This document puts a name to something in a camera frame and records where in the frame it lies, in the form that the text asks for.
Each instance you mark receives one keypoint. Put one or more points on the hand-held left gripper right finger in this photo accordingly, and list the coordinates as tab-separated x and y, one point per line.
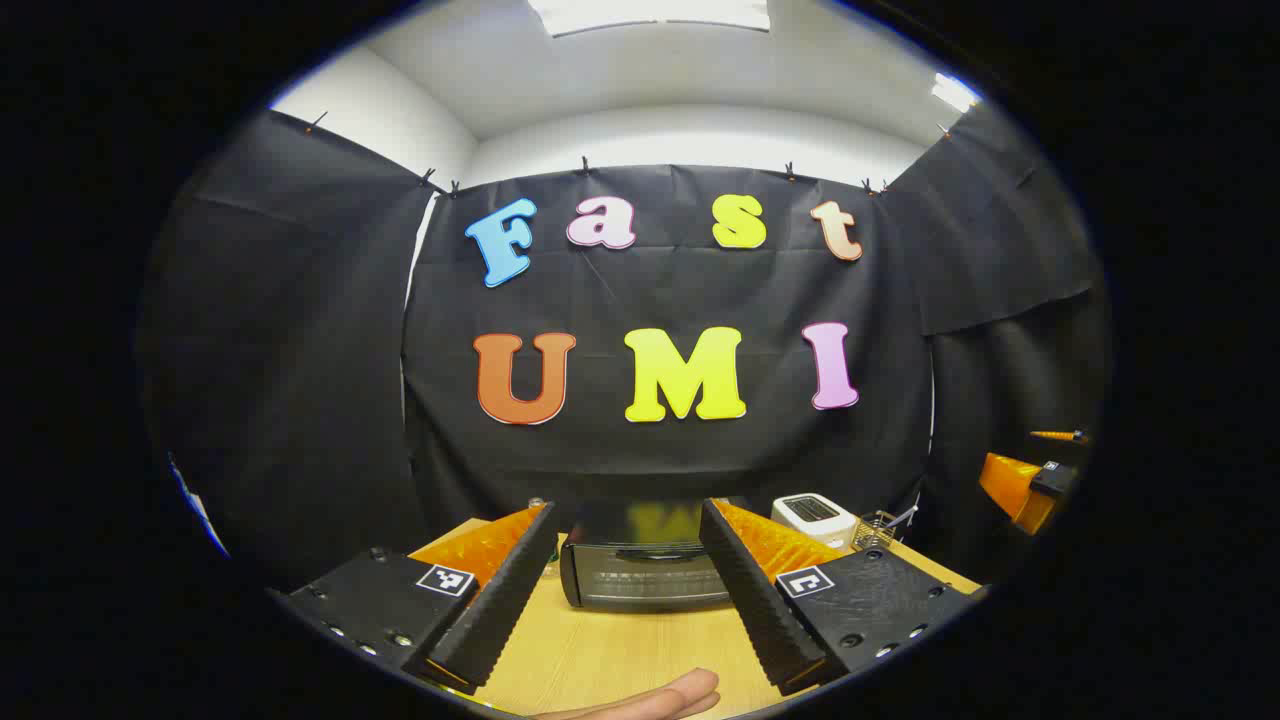
750	590

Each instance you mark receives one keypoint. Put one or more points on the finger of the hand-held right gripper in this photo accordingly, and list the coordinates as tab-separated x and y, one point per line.
1060	436
1010	485

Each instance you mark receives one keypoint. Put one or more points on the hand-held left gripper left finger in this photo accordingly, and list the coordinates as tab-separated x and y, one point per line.
505	600

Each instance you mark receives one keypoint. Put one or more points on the black electric oven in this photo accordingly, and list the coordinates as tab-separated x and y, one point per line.
640	580

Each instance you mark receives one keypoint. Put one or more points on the white toaster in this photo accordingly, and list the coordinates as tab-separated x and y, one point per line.
812	515

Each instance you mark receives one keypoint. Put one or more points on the clear glass utensil holder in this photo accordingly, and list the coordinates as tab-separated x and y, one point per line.
875	530

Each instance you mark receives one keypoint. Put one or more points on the black backdrop cloth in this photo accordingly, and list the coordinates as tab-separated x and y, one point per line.
300	350

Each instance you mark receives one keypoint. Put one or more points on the small ceiling light panel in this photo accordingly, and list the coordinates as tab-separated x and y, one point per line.
955	92

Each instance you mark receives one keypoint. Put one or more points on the large ceiling light panel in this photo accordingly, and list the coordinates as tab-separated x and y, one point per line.
650	12

